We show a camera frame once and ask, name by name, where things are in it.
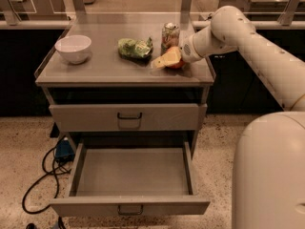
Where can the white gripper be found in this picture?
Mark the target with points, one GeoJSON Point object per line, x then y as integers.
{"type": "Point", "coordinates": [187, 52]}

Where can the red apple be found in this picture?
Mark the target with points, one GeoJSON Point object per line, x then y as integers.
{"type": "Point", "coordinates": [178, 64]}

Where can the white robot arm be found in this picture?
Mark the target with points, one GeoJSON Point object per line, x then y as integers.
{"type": "Point", "coordinates": [268, 184]}

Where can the grey drawer cabinet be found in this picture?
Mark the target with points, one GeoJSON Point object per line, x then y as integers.
{"type": "Point", "coordinates": [109, 78]}

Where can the grey upper closed drawer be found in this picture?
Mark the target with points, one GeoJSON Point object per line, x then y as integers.
{"type": "Point", "coordinates": [103, 117]}

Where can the grey open lower drawer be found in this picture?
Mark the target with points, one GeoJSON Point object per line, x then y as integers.
{"type": "Point", "coordinates": [159, 178]}

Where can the silver green soda can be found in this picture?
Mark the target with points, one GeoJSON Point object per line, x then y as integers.
{"type": "Point", "coordinates": [170, 36]}

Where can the green chip bag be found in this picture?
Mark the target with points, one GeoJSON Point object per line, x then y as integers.
{"type": "Point", "coordinates": [133, 48]}

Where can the white ceramic bowl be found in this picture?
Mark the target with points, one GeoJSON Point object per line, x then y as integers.
{"type": "Point", "coordinates": [74, 49]}

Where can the blue power box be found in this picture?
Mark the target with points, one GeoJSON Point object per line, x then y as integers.
{"type": "Point", "coordinates": [63, 151]}

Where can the black upper drawer handle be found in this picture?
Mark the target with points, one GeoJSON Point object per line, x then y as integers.
{"type": "Point", "coordinates": [129, 116]}

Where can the black drawer handle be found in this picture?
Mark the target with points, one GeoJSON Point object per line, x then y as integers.
{"type": "Point", "coordinates": [129, 116]}
{"type": "Point", "coordinates": [130, 210]}

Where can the black lower drawer handle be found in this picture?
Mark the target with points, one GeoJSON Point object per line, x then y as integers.
{"type": "Point", "coordinates": [130, 210]}

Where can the white horizontal rail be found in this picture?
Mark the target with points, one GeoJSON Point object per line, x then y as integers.
{"type": "Point", "coordinates": [196, 25]}

